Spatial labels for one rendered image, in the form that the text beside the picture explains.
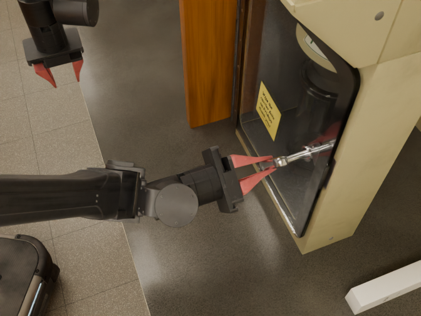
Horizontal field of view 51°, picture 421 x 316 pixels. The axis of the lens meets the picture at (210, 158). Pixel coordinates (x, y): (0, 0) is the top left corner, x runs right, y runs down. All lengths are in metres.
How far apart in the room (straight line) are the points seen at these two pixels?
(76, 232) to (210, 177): 1.41
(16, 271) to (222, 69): 1.11
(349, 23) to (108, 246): 1.65
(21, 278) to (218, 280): 1.01
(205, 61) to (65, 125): 1.57
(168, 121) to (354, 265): 0.51
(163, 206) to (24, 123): 1.95
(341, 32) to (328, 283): 0.54
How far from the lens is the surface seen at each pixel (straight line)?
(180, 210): 0.57
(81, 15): 0.79
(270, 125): 0.76
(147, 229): 0.89
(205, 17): 0.83
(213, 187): 0.65
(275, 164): 0.65
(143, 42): 1.26
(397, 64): 0.52
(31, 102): 2.56
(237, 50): 0.83
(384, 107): 0.57
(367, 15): 0.44
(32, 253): 1.74
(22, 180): 0.47
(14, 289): 1.71
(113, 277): 1.89
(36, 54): 0.88
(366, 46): 0.46
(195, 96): 0.95
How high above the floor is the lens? 1.72
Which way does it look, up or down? 54 degrees down
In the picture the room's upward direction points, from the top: straight up
